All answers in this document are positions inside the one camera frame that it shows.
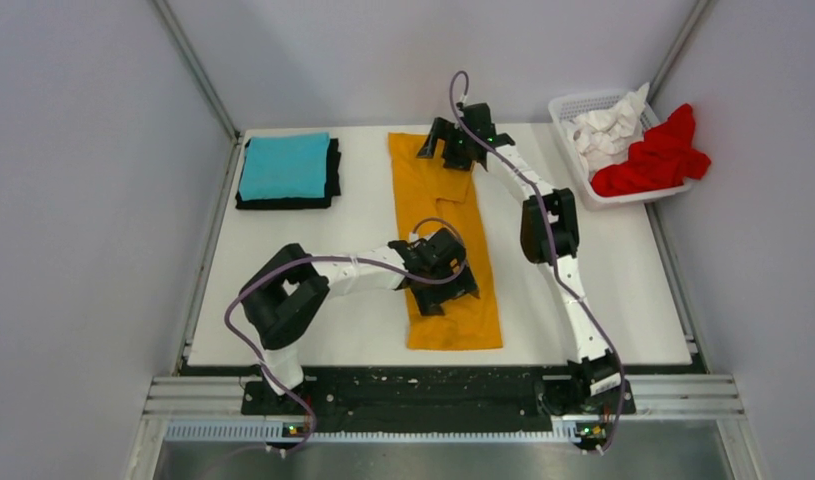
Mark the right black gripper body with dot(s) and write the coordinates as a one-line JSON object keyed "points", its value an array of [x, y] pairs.
{"points": [[456, 154]]}

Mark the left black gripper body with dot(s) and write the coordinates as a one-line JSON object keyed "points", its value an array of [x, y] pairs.
{"points": [[441, 271]]}

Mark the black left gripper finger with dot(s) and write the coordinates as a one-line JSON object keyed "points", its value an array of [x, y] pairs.
{"points": [[430, 298], [463, 284]]}

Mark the yellow t shirt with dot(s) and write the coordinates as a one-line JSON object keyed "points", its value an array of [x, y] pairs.
{"points": [[423, 188]]}

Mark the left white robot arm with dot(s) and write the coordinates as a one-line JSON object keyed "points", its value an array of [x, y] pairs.
{"points": [[282, 299]]}

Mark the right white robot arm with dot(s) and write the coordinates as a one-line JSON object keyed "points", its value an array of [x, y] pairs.
{"points": [[549, 238]]}

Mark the folded black t shirt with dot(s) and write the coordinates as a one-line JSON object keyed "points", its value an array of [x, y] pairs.
{"points": [[332, 189]]}

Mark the crumpled white t shirt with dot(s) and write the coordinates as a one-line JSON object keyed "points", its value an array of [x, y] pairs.
{"points": [[602, 132]]}

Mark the folded turquoise t shirt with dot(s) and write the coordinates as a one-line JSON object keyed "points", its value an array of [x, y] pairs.
{"points": [[285, 167]]}

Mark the crumpled red t shirt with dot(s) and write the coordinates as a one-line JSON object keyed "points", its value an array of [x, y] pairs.
{"points": [[663, 159]]}

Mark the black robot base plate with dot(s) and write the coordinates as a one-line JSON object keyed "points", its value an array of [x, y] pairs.
{"points": [[462, 399]]}

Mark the right aluminium corner post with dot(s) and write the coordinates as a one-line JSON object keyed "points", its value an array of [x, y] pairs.
{"points": [[696, 16]]}

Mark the aluminium corner post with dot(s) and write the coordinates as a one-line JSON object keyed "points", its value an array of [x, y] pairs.
{"points": [[696, 16], [194, 66]]}

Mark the aluminium frame rail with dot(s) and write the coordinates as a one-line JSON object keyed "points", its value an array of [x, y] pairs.
{"points": [[233, 409]]}

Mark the left aluminium corner post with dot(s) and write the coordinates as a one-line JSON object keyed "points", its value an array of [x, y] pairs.
{"points": [[194, 66]]}

